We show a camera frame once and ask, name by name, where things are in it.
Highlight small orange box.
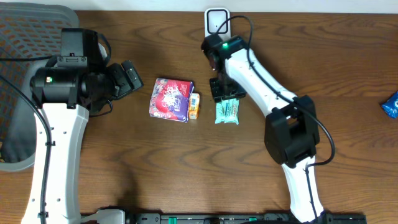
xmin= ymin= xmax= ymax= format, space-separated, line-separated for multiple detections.
xmin=188 ymin=93 xmax=200 ymax=119

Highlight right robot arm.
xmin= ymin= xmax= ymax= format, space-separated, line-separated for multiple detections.
xmin=201 ymin=34 xmax=324 ymax=223

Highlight blue cookie packet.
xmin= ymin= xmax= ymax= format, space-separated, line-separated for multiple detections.
xmin=381 ymin=92 xmax=398 ymax=119

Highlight grey plastic mesh basket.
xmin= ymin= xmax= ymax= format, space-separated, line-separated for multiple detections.
xmin=1 ymin=2 xmax=80 ymax=172

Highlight teal snack packet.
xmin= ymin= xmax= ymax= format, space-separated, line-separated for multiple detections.
xmin=215 ymin=98 xmax=239 ymax=125

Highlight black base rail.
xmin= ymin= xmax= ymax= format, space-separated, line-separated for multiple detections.
xmin=80 ymin=208 xmax=368 ymax=224

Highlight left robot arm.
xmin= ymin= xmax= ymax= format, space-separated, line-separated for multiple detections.
xmin=22 ymin=28 xmax=144 ymax=223

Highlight red purple snack packet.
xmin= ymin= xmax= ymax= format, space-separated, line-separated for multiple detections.
xmin=149 ymin=78 xmax=194 ymax=123

